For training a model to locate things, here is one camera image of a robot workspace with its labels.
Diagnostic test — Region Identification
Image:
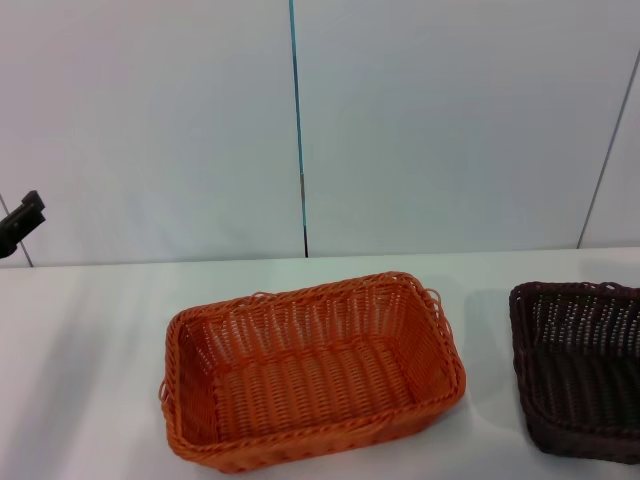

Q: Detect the orange woven plastic basket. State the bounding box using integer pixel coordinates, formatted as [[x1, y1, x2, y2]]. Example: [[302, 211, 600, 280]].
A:
[[158, 270, 467, 475]]

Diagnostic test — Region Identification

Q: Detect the dark brown woven basket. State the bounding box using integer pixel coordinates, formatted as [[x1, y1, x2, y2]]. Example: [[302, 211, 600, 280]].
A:
[[508, 280, 640, 465]]

